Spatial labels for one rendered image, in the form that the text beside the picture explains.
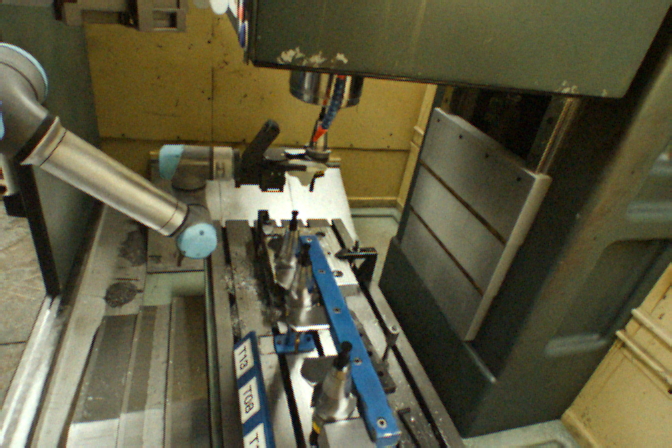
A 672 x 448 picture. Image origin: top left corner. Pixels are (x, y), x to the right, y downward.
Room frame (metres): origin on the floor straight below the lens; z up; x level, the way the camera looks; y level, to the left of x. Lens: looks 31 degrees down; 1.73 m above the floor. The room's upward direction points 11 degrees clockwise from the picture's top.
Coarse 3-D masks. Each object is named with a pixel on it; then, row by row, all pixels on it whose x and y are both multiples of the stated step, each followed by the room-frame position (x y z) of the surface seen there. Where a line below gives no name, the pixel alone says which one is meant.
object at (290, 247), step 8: (288, 232) 0.68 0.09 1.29; (296, 232) 0.68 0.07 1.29; (288, 240) 0.68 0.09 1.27; (296, 240) 0.68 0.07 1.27; (280, 248) 0.68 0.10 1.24; (288, 248) 0.67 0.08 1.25; (296, 248) 0.68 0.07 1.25; (280, 256) 0.68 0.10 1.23; (288, 256) 0.67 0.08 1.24; (296, 256) 0.68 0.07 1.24
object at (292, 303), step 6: (288, 288) 0.59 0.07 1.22; (288, 294) 0.59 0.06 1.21; (318, 294) 0.59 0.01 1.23; (288, 300) 0.57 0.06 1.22; (294, 300) 0.57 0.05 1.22; (300, 300) 0.57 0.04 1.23; (306, 300) 0.57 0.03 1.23; (312, 300) 0.57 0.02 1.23; (288, 306) 0.57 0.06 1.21; (294, 306) 0.56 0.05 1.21; (300, 306) 0.56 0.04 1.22; (306, 306) 0.56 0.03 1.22; (312, 306) 0.58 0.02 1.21
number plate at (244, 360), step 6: (246, 342) 0.70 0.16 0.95; (240, 348) 0.69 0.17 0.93; (246, 348) 0.68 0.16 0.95; (234, 354) 0.68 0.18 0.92; (240, 354) 0.68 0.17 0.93; (246, 354) 0.67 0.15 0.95; (252, 354) 0.66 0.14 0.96; (240, 360) 0.66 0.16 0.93; (246, 360) 0.65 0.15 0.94; (252, 360) 0.65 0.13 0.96; (240, 366) 0.65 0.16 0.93; (246, 366) 0.64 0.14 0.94; (252, 366) 0.63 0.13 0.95; (240, 372) 0.63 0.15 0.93
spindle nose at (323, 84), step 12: (300, 72) 0.87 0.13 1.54; (300, 84) 0.87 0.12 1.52; (312, 84) 0.86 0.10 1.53; (324, 84) 0.85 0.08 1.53; (348, 84) 0.87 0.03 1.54; (360, 84) 0.90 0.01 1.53; (300, 96) 0.87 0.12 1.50; (312, 96) 0.86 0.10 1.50; (324, 96) 0.86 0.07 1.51; (348, 96) 0.88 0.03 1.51; (360, 96) 0.92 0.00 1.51
